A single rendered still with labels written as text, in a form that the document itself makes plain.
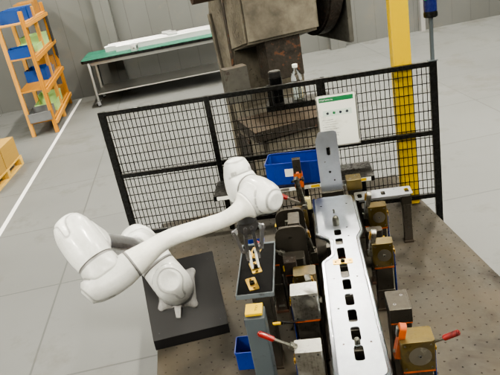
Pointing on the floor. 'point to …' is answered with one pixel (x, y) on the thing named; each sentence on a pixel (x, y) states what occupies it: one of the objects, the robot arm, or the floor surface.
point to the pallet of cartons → (10, 155)
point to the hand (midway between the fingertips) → (254, 258)
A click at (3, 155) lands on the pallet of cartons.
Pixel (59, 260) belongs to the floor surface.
